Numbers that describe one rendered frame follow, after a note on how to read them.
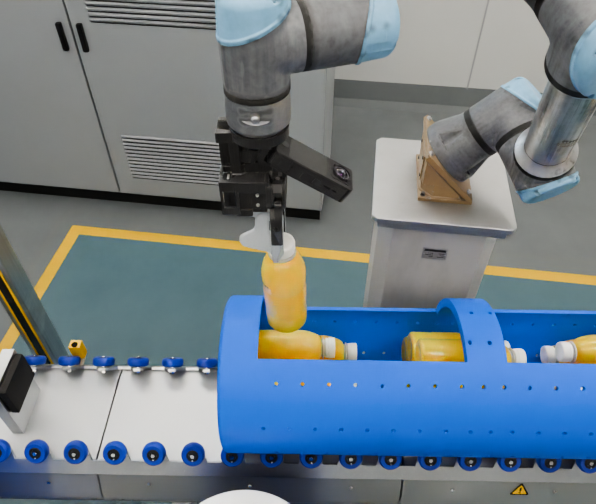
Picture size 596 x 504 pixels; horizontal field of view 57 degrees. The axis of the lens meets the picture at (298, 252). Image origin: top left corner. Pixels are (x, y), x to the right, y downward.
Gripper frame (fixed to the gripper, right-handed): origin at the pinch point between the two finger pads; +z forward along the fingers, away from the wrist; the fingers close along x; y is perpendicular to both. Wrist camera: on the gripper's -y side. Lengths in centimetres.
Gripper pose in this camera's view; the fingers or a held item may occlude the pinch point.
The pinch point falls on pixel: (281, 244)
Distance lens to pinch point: 79.3
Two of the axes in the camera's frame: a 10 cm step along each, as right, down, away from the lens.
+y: -10.0, -0.1, 0.2
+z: 0.0, 7.0, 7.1
